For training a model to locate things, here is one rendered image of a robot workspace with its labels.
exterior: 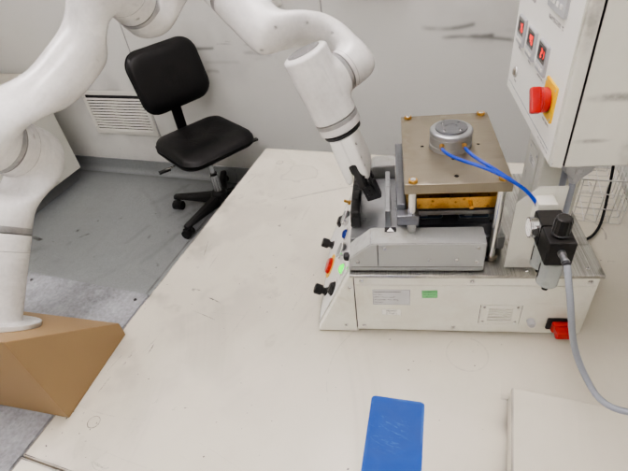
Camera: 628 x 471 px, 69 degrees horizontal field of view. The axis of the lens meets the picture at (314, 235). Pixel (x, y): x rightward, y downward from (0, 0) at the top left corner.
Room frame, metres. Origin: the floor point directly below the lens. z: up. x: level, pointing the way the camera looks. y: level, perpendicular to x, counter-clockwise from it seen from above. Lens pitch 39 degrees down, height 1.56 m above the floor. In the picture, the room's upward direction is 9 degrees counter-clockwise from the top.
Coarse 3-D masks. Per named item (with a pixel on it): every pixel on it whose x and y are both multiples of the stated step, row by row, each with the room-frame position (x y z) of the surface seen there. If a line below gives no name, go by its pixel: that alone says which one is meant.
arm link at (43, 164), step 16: (32, 128) 0.92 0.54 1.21; (32, 144) 0.88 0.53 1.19; (48, 144) 0.92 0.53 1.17; (32, 160) 0.87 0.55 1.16; (48, 160) 0.90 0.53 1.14; (16, 176) 0.87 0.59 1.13; (32, 176) 0.88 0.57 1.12; (48, 176) 0.89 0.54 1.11; (0, 192) 0.82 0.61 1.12; (16, 192) 0.83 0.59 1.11; (32, 192) 0.84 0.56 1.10; (48, 192) 0.87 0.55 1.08; (0, 208) 0.77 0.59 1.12; (16, 208) 0.78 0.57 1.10; (32, 208) 0.81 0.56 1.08; (0, 224) 0.75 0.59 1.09; (16, 224) 0.76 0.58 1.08; (32, 224) 0.80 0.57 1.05
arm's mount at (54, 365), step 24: (24, 312) 0.81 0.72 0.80; (0, 336) 0.57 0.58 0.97; (24, 336) 0.58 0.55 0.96; (48, 336) 0.60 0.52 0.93; (72, 336) 0.63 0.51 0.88; (96, 336) 0.67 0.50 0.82; (120, 336) 0.72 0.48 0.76; (0, 360) 0.55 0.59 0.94; (24, 360) 0.54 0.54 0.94; (48, 360) 0.57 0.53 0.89; (72, 360) 0.61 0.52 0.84; (96, 360) 0.65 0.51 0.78; (0, 384) 0.57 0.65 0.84; (24, 384) 0.55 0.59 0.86; (48, 384) 0.54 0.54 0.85; (72, 384) 0.58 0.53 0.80; (24, 408) 0.57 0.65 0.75; (48, 408) 0.55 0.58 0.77; (72, 408) 0.55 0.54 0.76
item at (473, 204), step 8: (424, 200) 0.68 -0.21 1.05; (432, 200) 0.67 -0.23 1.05; (440, 200) 0.67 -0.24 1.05; (448, 200) 0.67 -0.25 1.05; (456, 200) 0.66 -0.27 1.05; (464, 200) 0.66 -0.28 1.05; (472, 200) 0.66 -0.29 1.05; (480, 200) 0.65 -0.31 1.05; (488, 200) 0.65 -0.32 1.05; (424, 208) 0.68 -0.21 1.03; (432, 208) 0.68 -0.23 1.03; (440, 208) 0.67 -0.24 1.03; (448, 208) 0.67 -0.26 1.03; (456, 208) 0.67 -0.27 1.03; (464, 208) 0.66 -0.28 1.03; (472, 208) 0.64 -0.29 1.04; (480, 208) 0.66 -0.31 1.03; (488, 208) 0.65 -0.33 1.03
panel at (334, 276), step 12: (348, 204) 0.93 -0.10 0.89; (336, 228) 0.95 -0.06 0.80; (348, 228) 0.81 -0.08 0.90; (336, 240) 0.88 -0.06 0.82; (348, 240) 0.77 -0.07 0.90; (336, 264) 0.77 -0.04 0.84; (348, 264) 0.68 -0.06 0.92; (336, 276) 0.72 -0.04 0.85; (336, 288) 0.67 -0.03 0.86; (324, 300) 0.72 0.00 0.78; (324, 312) 0.67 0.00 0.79
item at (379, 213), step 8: (384, 184) 0.87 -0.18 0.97; (392, 184) 0.87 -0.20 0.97; (384, 192) 0.84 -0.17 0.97; (392, 192) 0.84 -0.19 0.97; (376, 200) 0.82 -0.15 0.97; (384, 200) 0.81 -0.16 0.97; (392, 200) 0.81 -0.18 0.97; (368, 208) 0.79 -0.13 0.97; (376, 208) 0.78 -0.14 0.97; (384, 208) 0.78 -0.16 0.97; (392, 208) 0.78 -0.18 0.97; (368, 216) 0.76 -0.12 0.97; (376, 216) 0.76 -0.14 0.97; (384, 216) 0.75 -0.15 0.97; (392, 216) 0.75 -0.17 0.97; (368, 224) 0.73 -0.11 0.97; (376, 224) 0.73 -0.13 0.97; (384, 224) 0.73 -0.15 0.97; (392, 224) 0.72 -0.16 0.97; (352, 232) 0.72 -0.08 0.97; (360, 232) 0.71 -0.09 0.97; (352, 240) 0.70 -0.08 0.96; (488, 240) 0.64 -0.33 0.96; (504, 240) 0.64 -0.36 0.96; (496, 248) 0.64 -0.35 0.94
